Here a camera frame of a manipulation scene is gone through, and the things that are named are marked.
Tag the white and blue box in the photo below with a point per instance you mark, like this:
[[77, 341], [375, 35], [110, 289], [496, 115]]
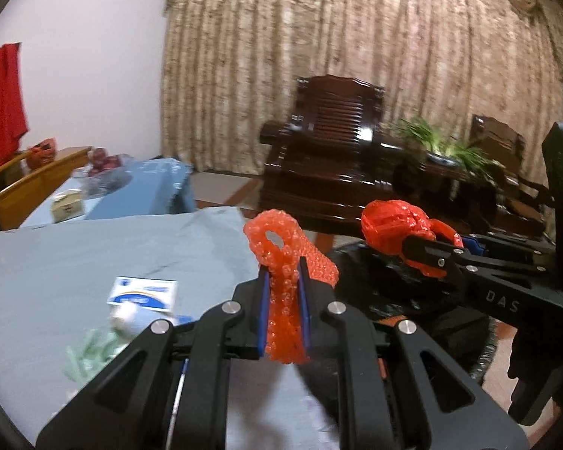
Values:
[[143, 293]]

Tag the green rubber glove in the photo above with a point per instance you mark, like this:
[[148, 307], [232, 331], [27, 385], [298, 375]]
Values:
[[94, 351]]

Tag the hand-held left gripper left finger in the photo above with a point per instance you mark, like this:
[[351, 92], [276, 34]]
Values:
[[263, 311]]

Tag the red plastic bag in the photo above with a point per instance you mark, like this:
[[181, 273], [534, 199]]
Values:
[[384, 225]]

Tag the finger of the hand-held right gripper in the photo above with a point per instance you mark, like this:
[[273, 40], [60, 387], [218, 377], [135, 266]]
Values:
[[472, 245], [427, 252]]

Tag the red cloth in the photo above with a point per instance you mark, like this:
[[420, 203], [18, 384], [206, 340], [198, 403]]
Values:
[[0, 103]]

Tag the dark wooden armchair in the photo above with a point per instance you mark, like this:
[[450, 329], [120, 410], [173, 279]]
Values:
[[492, 143], [338, 117]]

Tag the grey tablecloth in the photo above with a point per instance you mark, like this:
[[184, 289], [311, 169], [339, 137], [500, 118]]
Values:
[[75, 253]]

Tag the orange foam fruit net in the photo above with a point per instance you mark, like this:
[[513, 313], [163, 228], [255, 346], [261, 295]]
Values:
[[281, 290]]

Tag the red apple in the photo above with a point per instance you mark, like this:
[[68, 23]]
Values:
[[97, 159], [113, 161]]

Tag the blue table cover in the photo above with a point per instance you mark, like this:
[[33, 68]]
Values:
[[145, 187]]

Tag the glass fruit bowl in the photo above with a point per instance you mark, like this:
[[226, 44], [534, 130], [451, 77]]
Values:
[[101, 183]]

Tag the beige patterned curtain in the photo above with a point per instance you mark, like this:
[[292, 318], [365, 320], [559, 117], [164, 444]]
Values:
[[309, 18]]

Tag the green potted plant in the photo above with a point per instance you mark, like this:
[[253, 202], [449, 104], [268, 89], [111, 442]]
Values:
[[422, 132]]

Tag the gold tissue box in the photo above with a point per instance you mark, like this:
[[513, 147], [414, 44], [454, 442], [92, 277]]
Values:
[[68, 207]]

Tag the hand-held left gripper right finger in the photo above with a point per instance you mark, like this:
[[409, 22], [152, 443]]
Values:
[[304, 311]]

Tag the dark wooden side table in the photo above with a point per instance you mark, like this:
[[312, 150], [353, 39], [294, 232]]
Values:
[[431, 194]]

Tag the black trash bin bag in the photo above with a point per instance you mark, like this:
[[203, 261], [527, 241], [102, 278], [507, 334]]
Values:
[[427, 307]]

